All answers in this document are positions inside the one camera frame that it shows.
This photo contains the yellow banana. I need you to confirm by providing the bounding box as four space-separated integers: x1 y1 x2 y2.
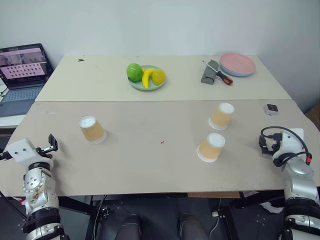
141 68 155 89

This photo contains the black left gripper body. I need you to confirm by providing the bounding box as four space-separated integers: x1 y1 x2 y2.
35 146 55 158

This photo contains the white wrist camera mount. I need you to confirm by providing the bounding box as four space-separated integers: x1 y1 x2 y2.
271 128 305 161
5 139 55 168

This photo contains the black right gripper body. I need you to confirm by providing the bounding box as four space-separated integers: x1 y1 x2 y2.
263 139 278 157

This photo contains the dark rounded shape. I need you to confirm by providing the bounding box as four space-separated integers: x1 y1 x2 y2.
177 213 210 240
115 214 143 240

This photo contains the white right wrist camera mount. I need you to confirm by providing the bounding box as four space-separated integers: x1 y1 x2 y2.
271 128 305 161

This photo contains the pink plate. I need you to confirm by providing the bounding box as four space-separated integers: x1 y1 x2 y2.
219 52 257 75

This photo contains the green apple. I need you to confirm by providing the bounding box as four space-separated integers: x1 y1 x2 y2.
126 62 144 83

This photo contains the light blue plate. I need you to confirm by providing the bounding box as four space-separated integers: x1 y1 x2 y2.
219 62 256 78

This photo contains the grey fabric pouch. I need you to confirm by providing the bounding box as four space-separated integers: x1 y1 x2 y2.
200 59 219 86

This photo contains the tan paper cup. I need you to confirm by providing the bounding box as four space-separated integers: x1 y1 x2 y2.
79 115 107 145
196 132 226 164
208 102 235 131

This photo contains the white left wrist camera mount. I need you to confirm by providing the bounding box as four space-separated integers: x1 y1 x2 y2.
5 139 55 168

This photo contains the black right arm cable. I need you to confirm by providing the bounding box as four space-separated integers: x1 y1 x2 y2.
259 126 313 168

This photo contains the white power plug with cable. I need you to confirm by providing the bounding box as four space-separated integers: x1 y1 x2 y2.
208 197 223 240

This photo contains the yellow lemon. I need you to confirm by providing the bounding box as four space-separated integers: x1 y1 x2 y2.
151 69 167 86

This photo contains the orange black handled screwdriver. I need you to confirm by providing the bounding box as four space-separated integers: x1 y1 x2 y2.
202 60 234 87

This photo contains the pale green plate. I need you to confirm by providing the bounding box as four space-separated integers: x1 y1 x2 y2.
128 65 168 92

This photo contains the grey laptop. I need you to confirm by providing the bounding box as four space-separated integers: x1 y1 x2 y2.
0 43 54 118

